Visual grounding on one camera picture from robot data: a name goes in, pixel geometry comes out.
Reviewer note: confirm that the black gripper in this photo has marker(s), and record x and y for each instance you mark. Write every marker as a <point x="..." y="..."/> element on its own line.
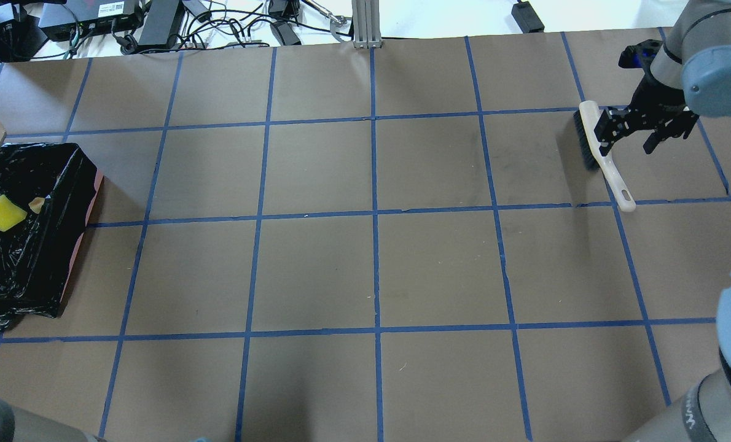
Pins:
<point x="653" y="93"/>

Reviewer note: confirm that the beige hand brush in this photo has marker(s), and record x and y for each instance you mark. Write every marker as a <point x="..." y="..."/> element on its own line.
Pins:
<point x="597" y="158"/>

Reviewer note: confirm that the yellow sponge piece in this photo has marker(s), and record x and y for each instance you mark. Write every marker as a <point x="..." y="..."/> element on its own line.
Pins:
<point x="10" y="214"/>

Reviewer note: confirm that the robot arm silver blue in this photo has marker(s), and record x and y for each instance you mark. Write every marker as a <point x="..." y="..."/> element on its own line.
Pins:
<point x="687" y="75"/>
<point x="702" y="411"/>

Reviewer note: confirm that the bin with black bag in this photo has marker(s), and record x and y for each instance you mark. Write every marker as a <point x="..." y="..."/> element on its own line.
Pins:
<point x="37" y="255"/>

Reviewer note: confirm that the black power adapter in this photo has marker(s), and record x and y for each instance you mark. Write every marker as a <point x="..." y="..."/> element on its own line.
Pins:
<point x="526" y="17"/>

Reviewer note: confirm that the black computer box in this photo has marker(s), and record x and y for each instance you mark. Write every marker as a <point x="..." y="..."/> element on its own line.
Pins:
<point x="63" y="22"/>

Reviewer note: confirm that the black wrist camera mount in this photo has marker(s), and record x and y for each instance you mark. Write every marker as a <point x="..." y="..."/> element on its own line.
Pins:
<point x="640" y="55"/>

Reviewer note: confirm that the aluminium frame post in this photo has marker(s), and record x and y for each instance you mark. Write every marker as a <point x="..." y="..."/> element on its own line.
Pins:
<point x="366" y="24"/>

